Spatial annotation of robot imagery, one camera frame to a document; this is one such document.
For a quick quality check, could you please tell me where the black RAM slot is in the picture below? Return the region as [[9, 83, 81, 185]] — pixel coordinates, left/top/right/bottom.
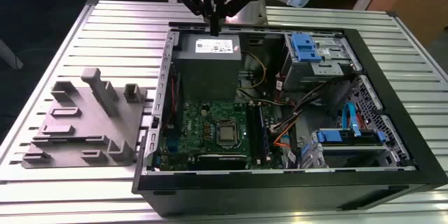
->
[[245, 103, 255, 168], [253, 103, 261, 167]]

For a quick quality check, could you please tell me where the blue drive carrier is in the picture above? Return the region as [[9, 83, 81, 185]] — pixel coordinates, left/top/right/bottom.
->
[[289, 33, 321, 63]]

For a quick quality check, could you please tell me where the grey power supply unit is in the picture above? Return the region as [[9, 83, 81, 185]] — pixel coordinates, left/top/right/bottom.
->
[[172, 34, 243, 103]]

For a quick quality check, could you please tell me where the metal drive cage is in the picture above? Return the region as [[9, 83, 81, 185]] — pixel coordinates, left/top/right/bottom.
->
[[283, 31, 363, 92]]

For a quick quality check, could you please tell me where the green motherboard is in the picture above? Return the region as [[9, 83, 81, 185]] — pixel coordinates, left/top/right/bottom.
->
[[157, 100, 283, 171]]

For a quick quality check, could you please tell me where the silver CPU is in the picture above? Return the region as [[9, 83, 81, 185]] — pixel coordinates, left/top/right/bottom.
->
[[219, 126, 239, 142]]

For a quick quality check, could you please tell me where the metal socket cover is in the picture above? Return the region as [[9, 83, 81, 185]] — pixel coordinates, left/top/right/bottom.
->
[[213, 120, 241, 146]]

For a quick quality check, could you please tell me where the grey chair leg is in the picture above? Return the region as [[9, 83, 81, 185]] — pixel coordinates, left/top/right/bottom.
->
[[0, 39, 24, 70]]

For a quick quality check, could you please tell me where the hard disk in blue carrier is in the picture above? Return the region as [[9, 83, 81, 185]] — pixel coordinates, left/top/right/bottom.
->
[[316, 129, 388, 147]]

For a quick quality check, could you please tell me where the grey parts rack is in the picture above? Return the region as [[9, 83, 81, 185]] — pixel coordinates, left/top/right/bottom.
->
[[20, 68, 148, 169]]

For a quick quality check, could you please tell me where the black graphics card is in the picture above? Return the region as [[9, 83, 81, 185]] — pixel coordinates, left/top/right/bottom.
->
[[159, 152, 248, 171]]

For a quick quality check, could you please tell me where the metal disk bay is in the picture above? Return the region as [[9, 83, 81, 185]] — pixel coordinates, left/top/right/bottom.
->
[[299, 126, 411, 169]]

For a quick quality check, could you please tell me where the black PC case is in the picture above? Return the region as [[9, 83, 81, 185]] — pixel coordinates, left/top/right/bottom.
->
[[131, 20, 448, 218]]

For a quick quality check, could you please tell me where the yellow wire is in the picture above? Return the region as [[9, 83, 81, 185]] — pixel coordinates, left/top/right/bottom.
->
[[240, 50, 268, 90]]

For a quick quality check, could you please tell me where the thin red wire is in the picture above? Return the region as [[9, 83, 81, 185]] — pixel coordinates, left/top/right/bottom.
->
[[167, 62, 176, 127]]

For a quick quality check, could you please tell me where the black cable bundle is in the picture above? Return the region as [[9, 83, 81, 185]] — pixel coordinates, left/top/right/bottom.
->
[[271, 76, 351, 130]]

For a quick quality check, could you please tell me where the orange power wire bundle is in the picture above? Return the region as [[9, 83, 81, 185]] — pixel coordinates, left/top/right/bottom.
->
[[273, 128, 293, 149]]

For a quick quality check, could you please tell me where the blue data cable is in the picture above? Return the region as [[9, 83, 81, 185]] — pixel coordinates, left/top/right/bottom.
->
[[341, 102, 363, 137]]

